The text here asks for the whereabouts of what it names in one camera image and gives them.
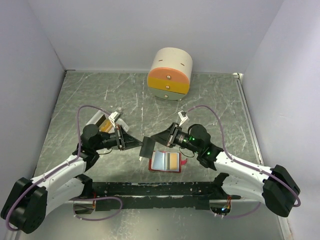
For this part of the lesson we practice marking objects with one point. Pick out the red card holder wallet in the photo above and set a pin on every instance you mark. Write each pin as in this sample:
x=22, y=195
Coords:
x=158, y=162

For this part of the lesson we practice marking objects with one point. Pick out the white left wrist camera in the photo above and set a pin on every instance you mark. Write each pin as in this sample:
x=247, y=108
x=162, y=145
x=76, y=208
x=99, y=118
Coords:
x=113, y=117

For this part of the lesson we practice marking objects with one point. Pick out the aluminium frame rail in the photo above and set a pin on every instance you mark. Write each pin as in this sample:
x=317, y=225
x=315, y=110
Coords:
x=238, y=78

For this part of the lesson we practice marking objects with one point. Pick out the round three-drawer mini cabinet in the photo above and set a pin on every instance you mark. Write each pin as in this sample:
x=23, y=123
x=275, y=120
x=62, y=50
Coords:
x=170, y=75

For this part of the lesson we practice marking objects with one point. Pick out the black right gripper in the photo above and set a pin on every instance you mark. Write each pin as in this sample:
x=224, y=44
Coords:
x=167, y=137

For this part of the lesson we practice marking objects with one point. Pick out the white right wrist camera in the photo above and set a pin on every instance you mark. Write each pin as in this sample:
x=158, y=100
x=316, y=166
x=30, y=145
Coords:
x=183, y=117

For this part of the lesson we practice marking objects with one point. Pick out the orange credit card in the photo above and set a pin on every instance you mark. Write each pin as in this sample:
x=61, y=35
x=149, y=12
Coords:
x=173, y=161

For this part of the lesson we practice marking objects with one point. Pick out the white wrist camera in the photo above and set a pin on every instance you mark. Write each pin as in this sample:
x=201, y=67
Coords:
x=183, y=117
x=113, y=117

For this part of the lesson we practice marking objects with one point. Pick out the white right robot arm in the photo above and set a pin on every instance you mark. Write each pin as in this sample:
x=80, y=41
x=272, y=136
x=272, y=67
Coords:
x=272, y=186

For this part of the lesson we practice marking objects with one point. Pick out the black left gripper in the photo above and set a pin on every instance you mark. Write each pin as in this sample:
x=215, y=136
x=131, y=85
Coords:
x=126, y=141

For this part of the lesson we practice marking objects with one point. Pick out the yellow card in tray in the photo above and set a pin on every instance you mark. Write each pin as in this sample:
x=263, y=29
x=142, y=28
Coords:
x=106, y=126

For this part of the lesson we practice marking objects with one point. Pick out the black credit card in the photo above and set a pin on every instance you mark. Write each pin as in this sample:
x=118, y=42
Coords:
x=147, y=148

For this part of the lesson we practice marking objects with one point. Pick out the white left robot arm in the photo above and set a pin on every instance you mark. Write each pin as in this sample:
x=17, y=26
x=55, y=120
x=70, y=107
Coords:
x=31, y=200

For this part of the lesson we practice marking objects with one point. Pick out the white card tray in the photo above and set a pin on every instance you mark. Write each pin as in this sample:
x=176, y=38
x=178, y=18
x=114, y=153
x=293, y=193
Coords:
x=99, y=117

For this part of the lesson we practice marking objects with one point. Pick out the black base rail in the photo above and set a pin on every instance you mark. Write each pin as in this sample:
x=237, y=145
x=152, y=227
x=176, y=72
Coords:
x=159, y=195

